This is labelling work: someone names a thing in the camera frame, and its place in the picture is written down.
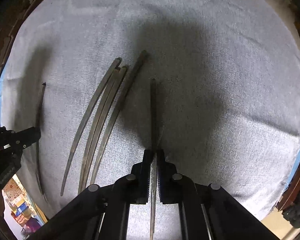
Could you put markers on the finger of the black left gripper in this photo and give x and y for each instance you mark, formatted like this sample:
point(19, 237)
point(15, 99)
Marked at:
point(22, 139)

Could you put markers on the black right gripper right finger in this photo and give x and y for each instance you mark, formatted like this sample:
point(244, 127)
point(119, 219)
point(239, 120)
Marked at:
point(174, 188)

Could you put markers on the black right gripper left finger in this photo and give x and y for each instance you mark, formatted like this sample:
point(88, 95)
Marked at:
point(134, 187)

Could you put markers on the dark wooden chopstick one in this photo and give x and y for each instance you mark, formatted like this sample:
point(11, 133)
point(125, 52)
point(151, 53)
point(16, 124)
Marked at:
point(154, 145)

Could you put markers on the dark wooden chopstick two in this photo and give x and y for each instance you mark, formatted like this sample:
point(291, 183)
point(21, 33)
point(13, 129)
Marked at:
point(110, 122)

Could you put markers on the grey towel mat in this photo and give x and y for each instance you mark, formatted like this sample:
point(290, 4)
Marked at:
point(228, 92)

